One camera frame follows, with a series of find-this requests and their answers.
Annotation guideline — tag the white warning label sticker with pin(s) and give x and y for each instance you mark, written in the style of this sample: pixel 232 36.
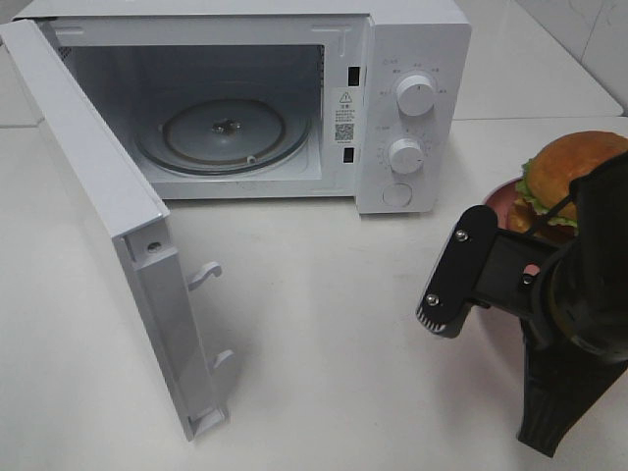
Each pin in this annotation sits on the white warning label sticker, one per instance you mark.
pixel 344 115

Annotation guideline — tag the white microwave oven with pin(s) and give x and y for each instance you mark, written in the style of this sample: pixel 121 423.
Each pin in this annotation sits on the white microwave oven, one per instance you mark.
pixel 128 55

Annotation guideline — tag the white upper power knob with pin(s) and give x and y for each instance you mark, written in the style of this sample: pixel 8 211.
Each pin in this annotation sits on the white upper power knob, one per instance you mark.
pixel 415 94

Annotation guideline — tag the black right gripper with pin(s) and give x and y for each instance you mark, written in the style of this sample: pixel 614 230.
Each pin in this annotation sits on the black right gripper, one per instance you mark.
pixel 481 263

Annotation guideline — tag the white round door button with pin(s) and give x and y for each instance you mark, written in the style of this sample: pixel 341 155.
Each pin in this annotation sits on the white round door button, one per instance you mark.
pixel 397 194

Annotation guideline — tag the white microwave door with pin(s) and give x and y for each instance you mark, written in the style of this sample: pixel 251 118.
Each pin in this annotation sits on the white microwave door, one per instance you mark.
pixel 128 220

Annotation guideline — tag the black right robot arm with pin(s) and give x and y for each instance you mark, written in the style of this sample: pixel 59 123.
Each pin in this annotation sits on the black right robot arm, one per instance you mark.
pixel 570 299

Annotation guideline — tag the white lower timer knob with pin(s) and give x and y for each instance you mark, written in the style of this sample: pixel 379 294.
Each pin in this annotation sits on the white lower timer knob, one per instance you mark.
pixel 406 156

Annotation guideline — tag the glass microwave turntable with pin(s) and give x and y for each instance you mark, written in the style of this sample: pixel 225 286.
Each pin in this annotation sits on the glass microwave turntable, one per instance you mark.
pixel 220 136

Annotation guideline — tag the burger with lettuce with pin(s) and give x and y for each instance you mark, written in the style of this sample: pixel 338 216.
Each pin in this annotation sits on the burger with lettuce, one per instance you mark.
pixel 546 178

